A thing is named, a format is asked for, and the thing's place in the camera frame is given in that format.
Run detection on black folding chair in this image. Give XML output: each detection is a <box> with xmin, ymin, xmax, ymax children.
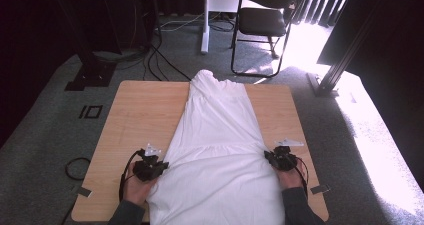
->
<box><xmin>230</xmin><ymin>0</ymin><xmax>304</xmax><ymax>79</ymax></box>

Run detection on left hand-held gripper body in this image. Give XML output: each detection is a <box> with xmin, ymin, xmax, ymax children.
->
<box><xmin>133</xmin><ymin>143</ymin><xmax>165</xmax><ymax>182</ymax></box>

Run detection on grey tape piece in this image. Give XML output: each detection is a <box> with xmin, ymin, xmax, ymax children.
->
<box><xmin>77</xmin><ymin>186</ymin><xmax>94</xmax><ymax>199</ymax></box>
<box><xmin>309</xmin><ymin>183</ymin><xmax>331</xmax><ymax>196</ymax></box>

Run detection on white floor cable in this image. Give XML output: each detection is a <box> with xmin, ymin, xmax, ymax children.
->
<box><xmin>159</xmin><ymin>12</ymin><xmax>206</xmax><ymax>33</ymax></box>

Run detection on right hand-held gripper cable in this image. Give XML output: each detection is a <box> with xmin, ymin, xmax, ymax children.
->
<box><xmin>292</xmin><ymin>155</ymin><xmax>310</xmax><ymax>198</ymax></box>

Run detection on white desk leg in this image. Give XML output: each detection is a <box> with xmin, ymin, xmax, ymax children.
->
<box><xmin>199</xmin><ymin>0</ymin><xmax>242</xmax><ymax>55</ymax></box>

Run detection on white skirt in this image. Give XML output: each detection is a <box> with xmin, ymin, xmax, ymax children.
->
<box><xmin>146</xmin><ymin>69</ymin><xmax>288</xmax><ymax>225</ymax></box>

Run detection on person's right hand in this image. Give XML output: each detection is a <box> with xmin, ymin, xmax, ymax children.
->
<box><xmin>274</xmin><ymin>158</ymin><xmax>306</xmax><ymax>191</ymax></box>

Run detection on person's left hand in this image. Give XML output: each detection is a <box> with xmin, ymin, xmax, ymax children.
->
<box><xmin>122</xmin><ymin>162</ymin><xmax>158</xmax><ymax>207</ymax></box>

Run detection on black cable loop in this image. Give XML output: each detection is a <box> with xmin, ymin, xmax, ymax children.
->
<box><xmin>64</xmin><ymin>156</ymin><xmax>93</xmax><ymax>181</ymax></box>

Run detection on pleated dark curtain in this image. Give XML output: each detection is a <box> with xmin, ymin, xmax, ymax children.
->
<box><xmin>292</xmin><ymin>0</ymin><xmax>355</xmax><ymax>29</ymax></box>

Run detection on black floor cables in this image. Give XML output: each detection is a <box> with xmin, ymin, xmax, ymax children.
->
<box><xmin>142</xmin><ymin>14</ymin><xmax>193</xmax><ymax>82</ymax></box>

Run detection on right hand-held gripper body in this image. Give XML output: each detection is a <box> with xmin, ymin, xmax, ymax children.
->
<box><xmin>272</xmin><ymin>137</ymin><xmax>305</xmax><ymax>172</ymax></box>

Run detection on aluminium profile stand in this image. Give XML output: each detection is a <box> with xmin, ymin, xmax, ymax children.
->
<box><xmin>306</xmin><ymin>0</ymin><xmax>381</xmax><ymax>98</ymax></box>

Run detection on hand-held gripper cable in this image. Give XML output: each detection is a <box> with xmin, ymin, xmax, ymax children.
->
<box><xmin>292</xmin><ymin>155</ymin><xmax>310</xmax><ymax>198</ymax></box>
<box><xmin>118</xmin><ymin>148</ymin><xmax>146</xmax><ymax>203</ymax></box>

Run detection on black stand with base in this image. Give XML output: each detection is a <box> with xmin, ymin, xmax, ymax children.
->
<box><xmin>49</xmin><ymin>0</ymin><xmax>118</xmax><ymax>92</ymax></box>

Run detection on left hand-held gripper cable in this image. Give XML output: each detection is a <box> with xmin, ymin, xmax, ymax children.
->
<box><xmin>118</xmin><ymin>148</ymin><xmax>146</xmax><ymax>203</ymax></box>

